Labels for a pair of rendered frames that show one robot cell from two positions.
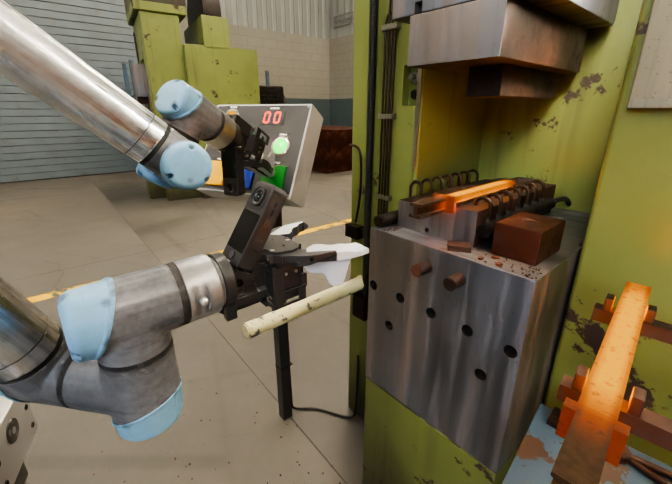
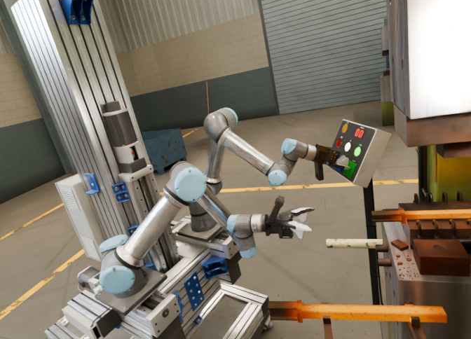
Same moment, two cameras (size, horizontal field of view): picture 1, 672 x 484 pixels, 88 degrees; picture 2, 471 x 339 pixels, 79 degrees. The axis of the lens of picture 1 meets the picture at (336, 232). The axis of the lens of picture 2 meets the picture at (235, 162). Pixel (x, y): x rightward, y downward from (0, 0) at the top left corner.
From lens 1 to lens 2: 86 cm
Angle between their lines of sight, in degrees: 60
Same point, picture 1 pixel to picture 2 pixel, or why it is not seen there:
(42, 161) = (328, 96)
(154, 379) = (244, 243)
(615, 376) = (329, 309)
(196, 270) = (255, 218)
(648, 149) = not seen: outside the picture
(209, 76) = not seen: hidden behind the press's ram
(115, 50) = (381, 9)
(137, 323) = (239, 227)
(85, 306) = (230, 220)
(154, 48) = not seen: hidden behind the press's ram
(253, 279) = (274, 225)
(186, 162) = (274, 178)
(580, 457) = (277, 304)
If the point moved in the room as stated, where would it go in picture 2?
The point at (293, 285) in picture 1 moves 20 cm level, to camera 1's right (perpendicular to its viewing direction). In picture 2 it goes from (287, 232) to (326, 254)
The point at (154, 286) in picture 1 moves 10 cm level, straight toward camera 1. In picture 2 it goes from (244, 220) to (232, 234)
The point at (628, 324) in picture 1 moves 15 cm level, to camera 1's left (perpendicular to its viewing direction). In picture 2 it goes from (378, 310) to (333, 280)
